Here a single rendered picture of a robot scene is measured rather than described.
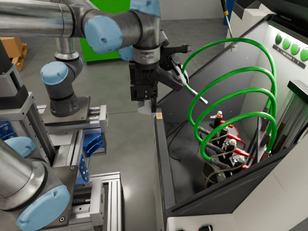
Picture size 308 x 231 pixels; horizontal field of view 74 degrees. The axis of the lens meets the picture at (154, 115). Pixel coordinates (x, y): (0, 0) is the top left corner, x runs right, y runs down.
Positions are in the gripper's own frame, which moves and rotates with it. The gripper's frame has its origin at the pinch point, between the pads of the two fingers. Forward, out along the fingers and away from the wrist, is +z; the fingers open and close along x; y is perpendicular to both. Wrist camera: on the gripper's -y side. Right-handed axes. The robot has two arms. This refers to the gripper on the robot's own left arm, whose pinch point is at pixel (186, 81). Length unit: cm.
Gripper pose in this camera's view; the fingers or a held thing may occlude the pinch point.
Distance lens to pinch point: 93.7
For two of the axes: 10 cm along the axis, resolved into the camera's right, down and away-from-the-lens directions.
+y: -6.9, 3.7, 6.1
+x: -5.2, 3.3, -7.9
